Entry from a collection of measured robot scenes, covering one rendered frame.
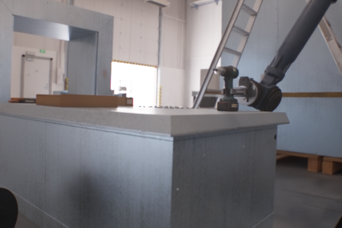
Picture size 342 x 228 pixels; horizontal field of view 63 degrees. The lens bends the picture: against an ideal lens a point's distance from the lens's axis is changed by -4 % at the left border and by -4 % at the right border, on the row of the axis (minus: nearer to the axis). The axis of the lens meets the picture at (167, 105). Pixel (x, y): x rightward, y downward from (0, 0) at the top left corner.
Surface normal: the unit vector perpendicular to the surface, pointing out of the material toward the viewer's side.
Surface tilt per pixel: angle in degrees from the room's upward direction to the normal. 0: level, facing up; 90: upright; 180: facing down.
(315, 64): 90
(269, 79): 77
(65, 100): 90
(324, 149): 90
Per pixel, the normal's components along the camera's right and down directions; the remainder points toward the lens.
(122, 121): -0.60, -0.39
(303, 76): -0.70, -0.01
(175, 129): 0.70, -0.36
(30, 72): 0.71, 0.03
